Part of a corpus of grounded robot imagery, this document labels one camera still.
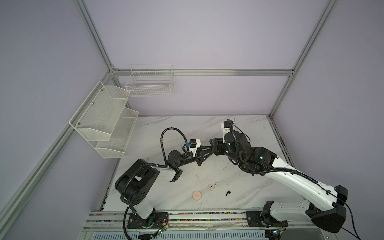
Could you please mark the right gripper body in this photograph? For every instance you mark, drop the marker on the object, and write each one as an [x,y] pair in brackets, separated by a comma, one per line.
[231,156]

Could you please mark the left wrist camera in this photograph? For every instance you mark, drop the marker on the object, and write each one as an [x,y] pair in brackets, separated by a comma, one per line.
[192,146]

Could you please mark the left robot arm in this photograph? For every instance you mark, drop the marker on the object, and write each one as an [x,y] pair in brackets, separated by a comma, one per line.
[135,183]

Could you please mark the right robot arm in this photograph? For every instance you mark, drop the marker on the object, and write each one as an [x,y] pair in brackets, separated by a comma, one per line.
[323,205]

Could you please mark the white mesh shelf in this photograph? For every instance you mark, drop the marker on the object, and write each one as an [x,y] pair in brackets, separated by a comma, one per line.
[97,117]
[119,140]

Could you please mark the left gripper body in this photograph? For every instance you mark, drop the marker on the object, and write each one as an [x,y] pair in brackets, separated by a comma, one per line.
[187,158]

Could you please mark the upper white mesh shelf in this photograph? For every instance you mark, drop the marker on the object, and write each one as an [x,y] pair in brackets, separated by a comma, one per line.
[97,117]

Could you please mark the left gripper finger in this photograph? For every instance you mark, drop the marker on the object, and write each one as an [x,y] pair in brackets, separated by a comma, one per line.
[202,157]
[204,151]

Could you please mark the white wire basket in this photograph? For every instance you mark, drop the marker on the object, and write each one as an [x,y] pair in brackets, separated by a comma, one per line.
[150,81]

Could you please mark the aluminium frame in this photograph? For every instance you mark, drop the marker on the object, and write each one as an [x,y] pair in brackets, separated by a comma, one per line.
[18,202]

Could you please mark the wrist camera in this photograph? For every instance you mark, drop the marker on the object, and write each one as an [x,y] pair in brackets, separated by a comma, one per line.
[226,127]
[192,146]

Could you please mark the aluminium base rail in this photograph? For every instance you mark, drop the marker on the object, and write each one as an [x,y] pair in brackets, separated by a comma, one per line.
[197,225]

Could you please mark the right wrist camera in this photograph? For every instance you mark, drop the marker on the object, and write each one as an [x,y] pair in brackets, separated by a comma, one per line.
[226,127]

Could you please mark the lower white mesh shelf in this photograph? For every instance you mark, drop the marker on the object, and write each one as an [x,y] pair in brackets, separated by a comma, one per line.
[119,140]

